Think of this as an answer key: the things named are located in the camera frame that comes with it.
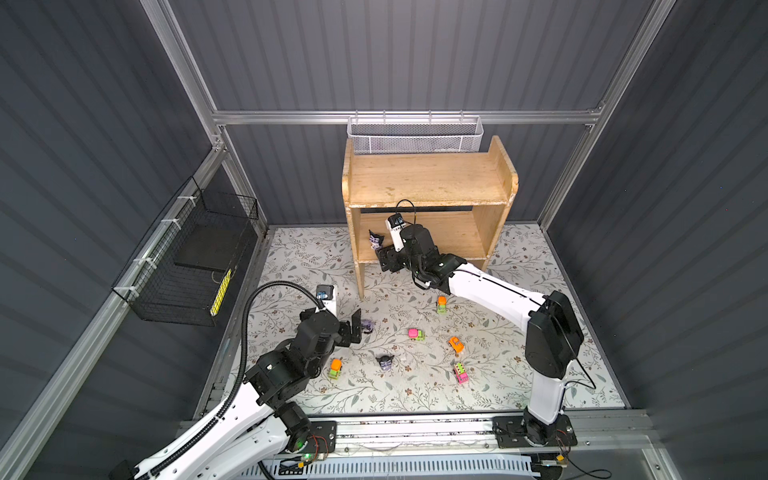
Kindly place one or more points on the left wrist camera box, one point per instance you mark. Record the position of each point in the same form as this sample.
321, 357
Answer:
328, 295

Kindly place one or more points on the wooden two-tier shelf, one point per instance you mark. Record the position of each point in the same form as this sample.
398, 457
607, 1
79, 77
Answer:
463, 199

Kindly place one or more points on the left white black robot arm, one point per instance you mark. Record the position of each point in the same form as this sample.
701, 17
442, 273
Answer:
260, 420

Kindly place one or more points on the yellow green marker strip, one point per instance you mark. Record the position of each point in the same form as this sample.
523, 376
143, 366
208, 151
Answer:
221, 293

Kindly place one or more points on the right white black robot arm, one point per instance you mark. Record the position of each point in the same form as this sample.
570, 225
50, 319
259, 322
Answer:
553, 336

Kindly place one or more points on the pink green toy bus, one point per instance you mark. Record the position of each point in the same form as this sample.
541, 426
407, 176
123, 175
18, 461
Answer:
460, 373

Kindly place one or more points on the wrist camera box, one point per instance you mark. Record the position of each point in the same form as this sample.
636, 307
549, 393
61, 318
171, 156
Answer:
395, 224
328, 295

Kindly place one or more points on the white ventilated cable duct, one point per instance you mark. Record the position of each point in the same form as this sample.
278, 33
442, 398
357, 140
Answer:
402, 467

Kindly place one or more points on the white wire mesh basket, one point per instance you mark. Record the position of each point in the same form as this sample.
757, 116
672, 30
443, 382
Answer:
377, 135

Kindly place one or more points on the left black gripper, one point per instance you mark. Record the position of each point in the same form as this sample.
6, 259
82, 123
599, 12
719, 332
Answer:
344, 337

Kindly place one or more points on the light purple toy figure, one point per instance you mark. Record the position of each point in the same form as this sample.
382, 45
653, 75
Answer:
367, 326

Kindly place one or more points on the pink green toy car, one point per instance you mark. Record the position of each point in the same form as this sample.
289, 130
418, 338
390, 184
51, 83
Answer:
416, 334

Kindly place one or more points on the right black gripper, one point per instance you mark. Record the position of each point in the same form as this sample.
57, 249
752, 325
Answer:
387, 256

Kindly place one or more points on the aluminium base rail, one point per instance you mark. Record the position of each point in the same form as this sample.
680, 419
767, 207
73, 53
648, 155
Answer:
479, 432

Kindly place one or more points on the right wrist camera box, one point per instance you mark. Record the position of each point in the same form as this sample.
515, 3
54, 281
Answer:
395, 224

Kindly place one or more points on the black purple toy figure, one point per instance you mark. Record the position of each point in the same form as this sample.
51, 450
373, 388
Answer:
376, 240
385, 362

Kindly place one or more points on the floral patterned table mat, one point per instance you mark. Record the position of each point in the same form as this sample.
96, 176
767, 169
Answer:
422, 378

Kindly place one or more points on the orange green toy truck far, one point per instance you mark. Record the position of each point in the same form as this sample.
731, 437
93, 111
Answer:
441, 305

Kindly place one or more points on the orange green toy car near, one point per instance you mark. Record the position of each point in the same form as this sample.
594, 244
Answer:
335, 368

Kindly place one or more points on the black wire wall basket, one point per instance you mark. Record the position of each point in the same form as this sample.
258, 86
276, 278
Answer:
174, 277

